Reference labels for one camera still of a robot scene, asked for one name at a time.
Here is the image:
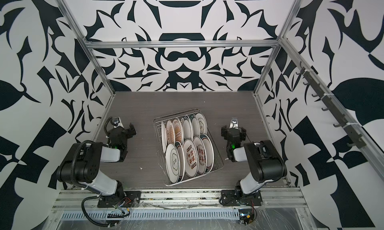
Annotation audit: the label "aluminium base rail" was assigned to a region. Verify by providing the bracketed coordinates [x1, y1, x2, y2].
[50, 186, 308, 211]

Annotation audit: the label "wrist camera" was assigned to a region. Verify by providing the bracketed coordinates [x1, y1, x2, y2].
[111, 117, 124, 128]
[230, 117, 239, 129]

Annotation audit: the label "black corrugated cable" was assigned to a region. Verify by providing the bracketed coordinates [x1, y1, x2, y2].
[80, 195, 127, 228]

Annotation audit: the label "white plate orange sunburst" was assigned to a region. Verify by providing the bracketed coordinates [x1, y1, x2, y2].
[172, 118, 184, 144]

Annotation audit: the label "white plate green lettering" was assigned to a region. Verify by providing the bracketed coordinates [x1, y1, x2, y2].
[189, 114, 200, 137]

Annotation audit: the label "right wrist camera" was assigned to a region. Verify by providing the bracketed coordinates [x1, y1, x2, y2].
[230, 117, 239, 129]

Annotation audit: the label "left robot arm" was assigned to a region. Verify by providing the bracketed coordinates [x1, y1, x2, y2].
[56, 124, 137, 202]

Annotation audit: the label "white plate green cloud motif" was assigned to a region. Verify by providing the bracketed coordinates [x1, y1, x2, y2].
[161, 122, 167, 153]
[165, 144, 180, 184]

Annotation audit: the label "white cable duct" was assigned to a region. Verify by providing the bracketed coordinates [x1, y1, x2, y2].
[59, 209, 241, 221]

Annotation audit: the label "wall hook rail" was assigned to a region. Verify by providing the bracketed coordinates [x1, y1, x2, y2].
[297, 62, 367, 149]

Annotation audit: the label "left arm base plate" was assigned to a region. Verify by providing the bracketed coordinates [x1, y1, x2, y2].
[97, 191, 142, 208]

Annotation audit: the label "wire dish rack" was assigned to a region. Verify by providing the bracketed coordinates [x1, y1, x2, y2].
[153, 108, 224, 187]

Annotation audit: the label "white plate red green band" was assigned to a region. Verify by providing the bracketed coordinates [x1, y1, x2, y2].
[175, 141, 185, 182]
[200, 134, 214, 173]

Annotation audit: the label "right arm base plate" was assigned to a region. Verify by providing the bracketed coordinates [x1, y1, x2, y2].
[219, 190, 263, 207]

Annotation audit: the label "white plate back row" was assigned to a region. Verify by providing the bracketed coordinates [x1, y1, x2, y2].
[166, 120, 176, 145]

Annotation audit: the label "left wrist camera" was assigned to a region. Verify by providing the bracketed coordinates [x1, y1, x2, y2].
[111, 117, 124, 128]

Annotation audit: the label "white plate red characters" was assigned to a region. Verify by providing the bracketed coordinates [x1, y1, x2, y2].
[183, 139, 198, 178]
[193, 137, 207, 175]

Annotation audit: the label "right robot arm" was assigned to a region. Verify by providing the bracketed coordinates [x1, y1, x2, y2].
[221, 126, 288, 198]

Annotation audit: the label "white plate green rim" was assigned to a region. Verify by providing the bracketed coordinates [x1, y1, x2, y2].
[181, 115, 193, 140]

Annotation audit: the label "aluminium frame crossbar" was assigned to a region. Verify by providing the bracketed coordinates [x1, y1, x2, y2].
[85, 40, 278, 49]

